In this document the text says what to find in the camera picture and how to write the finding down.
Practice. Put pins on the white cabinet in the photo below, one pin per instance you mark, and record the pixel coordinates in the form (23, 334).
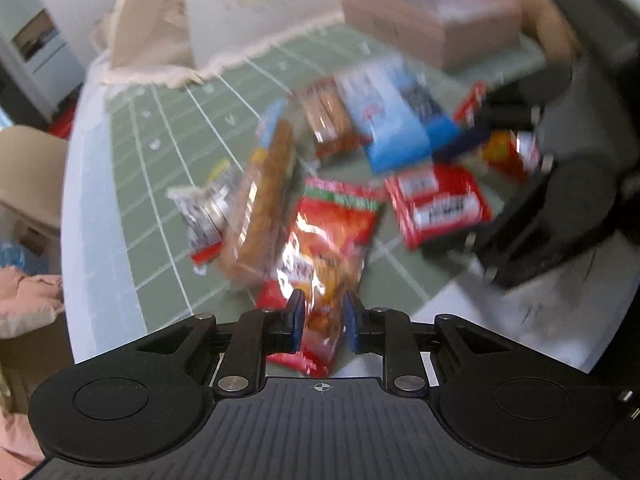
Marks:
(40, 50)

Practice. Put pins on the white cartoon food cover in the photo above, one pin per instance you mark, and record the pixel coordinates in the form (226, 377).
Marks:
(265, 10)

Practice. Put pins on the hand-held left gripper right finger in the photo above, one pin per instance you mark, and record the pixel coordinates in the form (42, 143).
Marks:
(351, 325)

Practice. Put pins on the silver red snack packet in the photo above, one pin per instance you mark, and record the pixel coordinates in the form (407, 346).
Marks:
(205, 210)

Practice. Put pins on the pink cloth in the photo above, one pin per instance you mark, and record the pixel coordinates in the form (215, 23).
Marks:
(25, 295)

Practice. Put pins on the dark blue snack packet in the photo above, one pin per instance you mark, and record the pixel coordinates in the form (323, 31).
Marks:
(425, 102)

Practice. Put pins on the small red snack packet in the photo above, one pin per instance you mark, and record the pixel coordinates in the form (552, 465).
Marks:
(470, 105)

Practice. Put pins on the round pastry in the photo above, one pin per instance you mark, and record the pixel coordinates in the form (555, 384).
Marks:
(505, 152)

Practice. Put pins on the brown wafer packet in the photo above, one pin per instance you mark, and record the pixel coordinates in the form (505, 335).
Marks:
(327, 115)

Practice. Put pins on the light blue snack packet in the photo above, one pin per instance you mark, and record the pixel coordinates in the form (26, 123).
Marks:
(390, 130)

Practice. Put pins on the brown plush toy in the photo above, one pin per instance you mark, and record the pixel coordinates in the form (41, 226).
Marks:
(550, 15)

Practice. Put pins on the green grid table mat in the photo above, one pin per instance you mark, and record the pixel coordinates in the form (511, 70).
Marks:
(165, 170)

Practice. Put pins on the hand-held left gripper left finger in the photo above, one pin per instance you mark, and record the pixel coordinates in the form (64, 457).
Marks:
(298, 322)

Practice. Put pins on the long bread packet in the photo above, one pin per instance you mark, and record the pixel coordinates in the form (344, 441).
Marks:
(265, 200)

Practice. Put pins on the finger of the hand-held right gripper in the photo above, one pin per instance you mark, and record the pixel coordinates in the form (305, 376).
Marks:
(470, 142)

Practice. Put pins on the red chip bag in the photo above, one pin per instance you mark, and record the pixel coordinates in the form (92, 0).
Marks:
(330, 240)

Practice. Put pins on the pink cardboard box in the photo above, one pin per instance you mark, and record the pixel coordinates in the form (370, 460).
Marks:
(440, 20)

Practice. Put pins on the red white label candy packet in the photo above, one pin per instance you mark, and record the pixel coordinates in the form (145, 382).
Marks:
(435, 205)

